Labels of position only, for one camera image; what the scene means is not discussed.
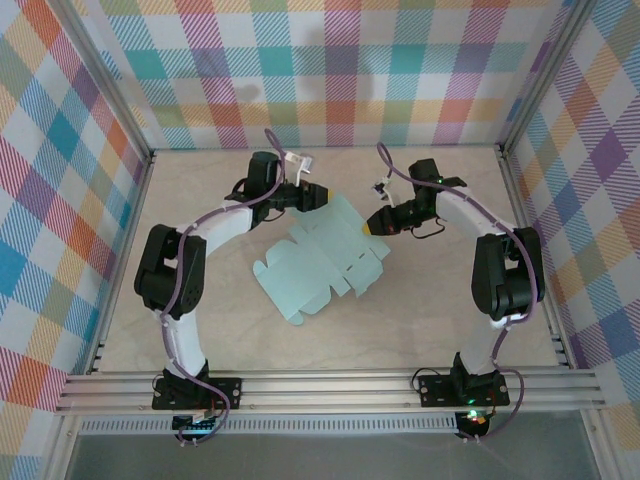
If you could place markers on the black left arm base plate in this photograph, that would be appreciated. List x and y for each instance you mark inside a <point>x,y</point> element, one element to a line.
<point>225,390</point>

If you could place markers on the round black controller with light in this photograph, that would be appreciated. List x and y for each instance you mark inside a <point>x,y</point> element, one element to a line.
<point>475,422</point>

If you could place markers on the aluminium corner post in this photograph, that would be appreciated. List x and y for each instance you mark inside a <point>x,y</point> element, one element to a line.
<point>100,75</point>
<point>550,75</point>

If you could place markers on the aluminium table side rail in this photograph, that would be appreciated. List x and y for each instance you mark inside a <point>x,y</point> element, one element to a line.
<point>537,260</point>
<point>120,260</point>

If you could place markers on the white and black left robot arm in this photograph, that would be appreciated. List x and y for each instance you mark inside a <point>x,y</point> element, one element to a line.
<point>190,345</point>

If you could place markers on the black electronics board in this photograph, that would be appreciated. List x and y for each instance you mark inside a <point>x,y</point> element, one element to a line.
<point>192,425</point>

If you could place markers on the light blue paper box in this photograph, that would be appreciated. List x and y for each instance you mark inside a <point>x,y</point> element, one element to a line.
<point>300,280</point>

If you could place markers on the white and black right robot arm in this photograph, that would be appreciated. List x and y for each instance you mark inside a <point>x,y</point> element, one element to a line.
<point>477,350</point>

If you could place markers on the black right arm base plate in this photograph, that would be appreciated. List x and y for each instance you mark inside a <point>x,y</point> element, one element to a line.
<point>435,390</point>

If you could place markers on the long aluminium mounting rail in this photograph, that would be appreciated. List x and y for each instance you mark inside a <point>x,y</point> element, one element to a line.
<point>325,390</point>

